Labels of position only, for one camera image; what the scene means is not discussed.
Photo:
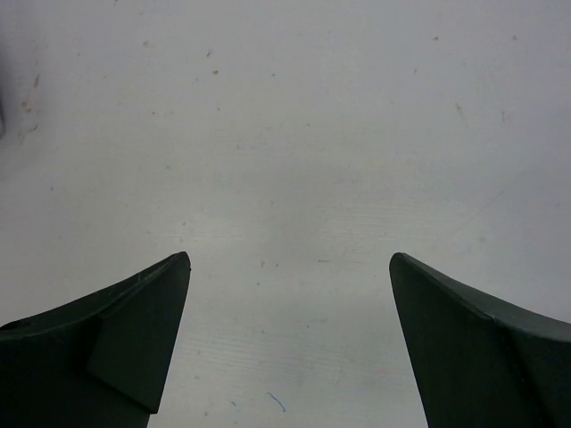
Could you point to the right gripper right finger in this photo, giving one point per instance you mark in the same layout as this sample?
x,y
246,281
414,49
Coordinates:
x,y
480,361

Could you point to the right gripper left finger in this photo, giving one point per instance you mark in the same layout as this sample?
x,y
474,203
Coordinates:
x,y
98,361

